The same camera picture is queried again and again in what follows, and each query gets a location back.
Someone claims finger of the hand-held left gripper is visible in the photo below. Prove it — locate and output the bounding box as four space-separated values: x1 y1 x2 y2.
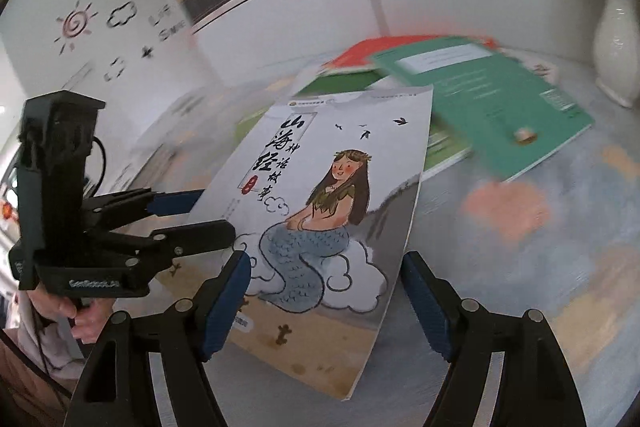
100 220 237 269
82 188 205 233

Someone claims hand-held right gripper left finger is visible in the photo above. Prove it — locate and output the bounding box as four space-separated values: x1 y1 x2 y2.
62 251 252 427

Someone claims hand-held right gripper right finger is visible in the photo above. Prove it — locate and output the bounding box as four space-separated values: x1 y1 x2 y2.
401 251 588 427

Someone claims white mermaid cover book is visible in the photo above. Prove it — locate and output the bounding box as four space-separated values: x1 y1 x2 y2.
150 86 435 402

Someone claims person's left forearm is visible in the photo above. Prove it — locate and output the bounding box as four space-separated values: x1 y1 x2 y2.
12 292 88 375

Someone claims person's left hand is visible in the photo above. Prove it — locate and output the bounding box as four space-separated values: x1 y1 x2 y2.
30 287 118 344

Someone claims black outline cloud sticker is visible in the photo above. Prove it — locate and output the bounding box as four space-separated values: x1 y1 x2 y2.
106 1 138 28
102 57 127 80

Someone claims green hills cover book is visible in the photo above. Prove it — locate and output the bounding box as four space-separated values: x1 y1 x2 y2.
295 69 401 100

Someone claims dark green white-label book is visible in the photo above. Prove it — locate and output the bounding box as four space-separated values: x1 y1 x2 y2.
370 36 596 184

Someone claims white bookshelf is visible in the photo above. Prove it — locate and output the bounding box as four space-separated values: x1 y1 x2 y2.
120 0 640 108

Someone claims red cover book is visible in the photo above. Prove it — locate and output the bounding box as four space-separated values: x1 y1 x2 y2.
320 34 501 75

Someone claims white ceramic vase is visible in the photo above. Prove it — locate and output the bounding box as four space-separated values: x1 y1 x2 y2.
592 0 640 108

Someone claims red sun wall sticker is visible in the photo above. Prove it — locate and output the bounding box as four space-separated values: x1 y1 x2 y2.
54 1 98 55

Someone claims black lettering wall sticker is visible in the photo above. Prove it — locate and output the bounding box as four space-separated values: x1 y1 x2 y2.
150 4 193 42

